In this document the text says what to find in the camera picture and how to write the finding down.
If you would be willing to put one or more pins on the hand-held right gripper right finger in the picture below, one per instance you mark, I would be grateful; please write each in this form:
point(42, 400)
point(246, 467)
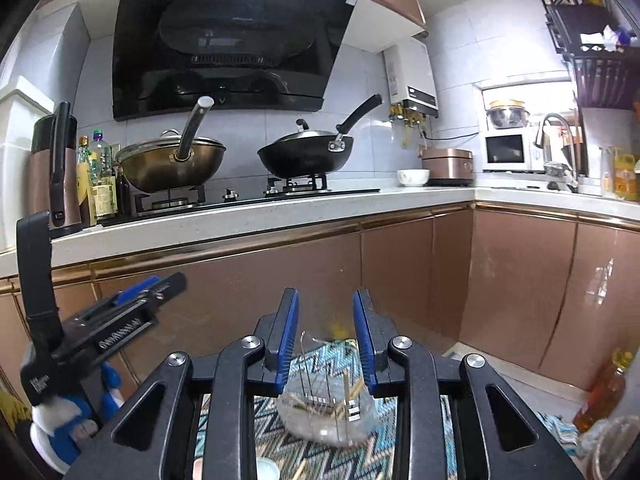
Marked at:
point(364, 340)

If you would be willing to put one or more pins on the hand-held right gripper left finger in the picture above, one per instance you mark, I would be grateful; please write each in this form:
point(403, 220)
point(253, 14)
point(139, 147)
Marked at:
point(290, 340)

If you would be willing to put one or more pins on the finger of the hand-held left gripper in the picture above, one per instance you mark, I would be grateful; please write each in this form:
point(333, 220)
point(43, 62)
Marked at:
point(170, 284)
point(137, 290)

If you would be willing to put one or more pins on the wooden chopstick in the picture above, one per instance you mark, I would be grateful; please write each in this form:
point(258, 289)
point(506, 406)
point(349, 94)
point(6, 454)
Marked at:
point(305, 405)
point(298, 475)
point(356, 392)

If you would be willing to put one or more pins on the person's left hand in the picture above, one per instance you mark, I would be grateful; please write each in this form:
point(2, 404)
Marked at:
point(55, 440)

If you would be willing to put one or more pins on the brown base cabinets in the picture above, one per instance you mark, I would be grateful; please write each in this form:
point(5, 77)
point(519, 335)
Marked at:
point(410, 270)

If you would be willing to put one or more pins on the dark glass bottle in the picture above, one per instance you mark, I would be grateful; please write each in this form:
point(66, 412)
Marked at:
point(123, 192)

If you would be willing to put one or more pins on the white kitchen countertop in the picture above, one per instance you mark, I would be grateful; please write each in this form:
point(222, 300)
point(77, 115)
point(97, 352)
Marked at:
point(250, 215)

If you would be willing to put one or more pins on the yellow label bottle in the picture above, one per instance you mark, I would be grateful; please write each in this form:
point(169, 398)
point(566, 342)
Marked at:
point(85, 185)

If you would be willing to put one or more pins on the brown blender jug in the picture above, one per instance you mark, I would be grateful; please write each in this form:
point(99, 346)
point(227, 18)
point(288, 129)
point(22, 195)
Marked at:
point(42, 175)

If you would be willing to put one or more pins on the black gas stove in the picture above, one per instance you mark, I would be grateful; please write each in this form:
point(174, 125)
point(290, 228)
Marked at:
point(240, 197)

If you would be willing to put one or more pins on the zigzag patterned cloth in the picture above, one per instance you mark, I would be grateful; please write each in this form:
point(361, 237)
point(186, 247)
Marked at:
point(280, 452)

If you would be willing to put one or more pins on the clear bottle purple cap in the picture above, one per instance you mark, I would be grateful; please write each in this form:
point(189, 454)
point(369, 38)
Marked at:
point(105, 180)

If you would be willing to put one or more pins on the bronze wok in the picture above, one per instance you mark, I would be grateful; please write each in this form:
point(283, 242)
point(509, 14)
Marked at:
point(170, 167)

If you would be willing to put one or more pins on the glass wok lid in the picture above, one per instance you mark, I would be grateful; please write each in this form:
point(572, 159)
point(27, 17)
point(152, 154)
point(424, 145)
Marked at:
point(145, 149)

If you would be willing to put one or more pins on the white refrigerator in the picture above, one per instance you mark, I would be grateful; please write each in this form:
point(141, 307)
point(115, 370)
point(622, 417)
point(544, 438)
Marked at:
point(25, 125)

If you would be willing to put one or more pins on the white bowl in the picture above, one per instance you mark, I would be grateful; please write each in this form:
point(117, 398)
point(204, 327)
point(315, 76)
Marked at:
point(413, 177)

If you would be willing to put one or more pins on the black wok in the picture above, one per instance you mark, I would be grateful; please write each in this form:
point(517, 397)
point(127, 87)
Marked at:
point(300, 160)

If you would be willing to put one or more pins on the brown rice cooker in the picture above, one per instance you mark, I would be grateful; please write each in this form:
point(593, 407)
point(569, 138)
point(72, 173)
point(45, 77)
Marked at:
point(447, 165)

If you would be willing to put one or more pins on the white microwave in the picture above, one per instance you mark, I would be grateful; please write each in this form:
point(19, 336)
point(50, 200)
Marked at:
point(505, 150)

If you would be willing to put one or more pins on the large amber oil bottle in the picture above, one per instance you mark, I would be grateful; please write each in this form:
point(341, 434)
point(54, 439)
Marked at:
point(605, 395)

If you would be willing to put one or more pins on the black range hood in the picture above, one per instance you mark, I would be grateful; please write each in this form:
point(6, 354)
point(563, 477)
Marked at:
point(235, 35)

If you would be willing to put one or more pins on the white water heater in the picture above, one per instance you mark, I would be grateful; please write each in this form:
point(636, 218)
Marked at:
point(410, 75)

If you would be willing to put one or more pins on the steel kitchen faucet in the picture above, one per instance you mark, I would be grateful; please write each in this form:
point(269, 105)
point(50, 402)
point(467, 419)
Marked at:
point(545, 120)

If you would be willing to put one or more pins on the clear plastic container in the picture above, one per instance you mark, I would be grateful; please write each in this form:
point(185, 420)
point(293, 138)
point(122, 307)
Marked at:
point(606, 175)

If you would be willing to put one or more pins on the yellow oil bottle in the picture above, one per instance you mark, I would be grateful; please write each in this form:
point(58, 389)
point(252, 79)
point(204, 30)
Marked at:
point(625, 175)

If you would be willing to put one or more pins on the black dish rack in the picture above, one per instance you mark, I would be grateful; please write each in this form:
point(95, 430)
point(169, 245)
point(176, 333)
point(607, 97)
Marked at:
point(600, 80)

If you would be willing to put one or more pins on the white and blue rags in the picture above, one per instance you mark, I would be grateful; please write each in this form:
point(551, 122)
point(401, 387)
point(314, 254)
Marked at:
point(605, 37)

